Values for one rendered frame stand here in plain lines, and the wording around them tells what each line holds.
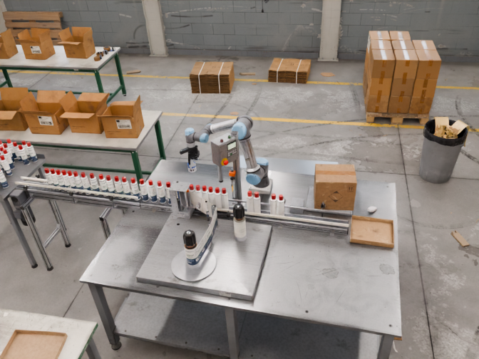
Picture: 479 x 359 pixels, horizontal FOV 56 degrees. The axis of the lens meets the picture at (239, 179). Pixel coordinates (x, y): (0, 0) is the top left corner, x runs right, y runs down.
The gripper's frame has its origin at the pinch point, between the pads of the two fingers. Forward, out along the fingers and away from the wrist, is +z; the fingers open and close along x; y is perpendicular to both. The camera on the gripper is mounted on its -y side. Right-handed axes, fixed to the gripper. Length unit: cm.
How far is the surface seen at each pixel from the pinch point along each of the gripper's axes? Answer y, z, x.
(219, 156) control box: 37, -38, -40
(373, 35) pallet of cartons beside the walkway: 163, 11, 363
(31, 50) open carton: -321, 7, 268
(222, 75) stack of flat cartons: -58, 70, 342
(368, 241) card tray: 146, 13, -58
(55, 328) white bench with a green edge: -46, 20, -156
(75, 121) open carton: -150, 8, 75
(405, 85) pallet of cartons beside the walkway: 205, 46, 275
